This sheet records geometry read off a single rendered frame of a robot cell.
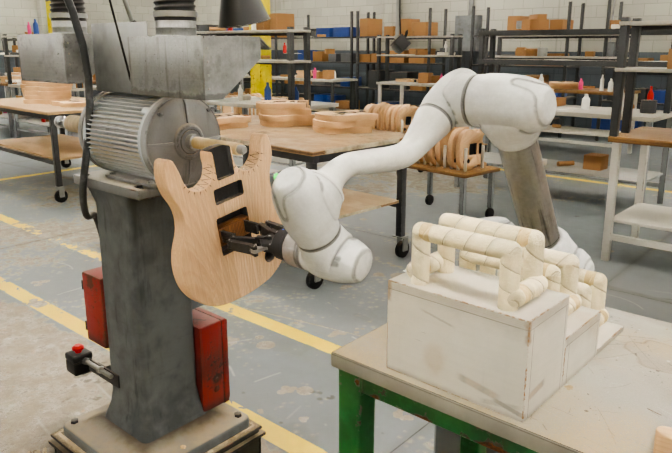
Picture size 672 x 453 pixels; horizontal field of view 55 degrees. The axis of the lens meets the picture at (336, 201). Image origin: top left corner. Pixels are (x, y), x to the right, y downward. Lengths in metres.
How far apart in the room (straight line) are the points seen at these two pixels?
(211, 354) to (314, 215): 1.05
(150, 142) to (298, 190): 0.62
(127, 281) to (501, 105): 1.19
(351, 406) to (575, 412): 0.42
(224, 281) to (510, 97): 0.83
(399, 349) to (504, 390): 0.21
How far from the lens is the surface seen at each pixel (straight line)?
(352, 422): 1.33
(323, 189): 1.29
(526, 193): 1.77
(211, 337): 2.21
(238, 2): 1.70
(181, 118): 1.81
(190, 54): 1.53
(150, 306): 2.06
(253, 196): 1.68
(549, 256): 1.27
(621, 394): 1.24
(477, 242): 1.05
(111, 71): 1.97
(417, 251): 1.12
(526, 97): 1.57
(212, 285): 1.64
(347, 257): 1.35
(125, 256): 2.02
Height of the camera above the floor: 1.51
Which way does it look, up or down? 14 degrees down
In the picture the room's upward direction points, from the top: straight up
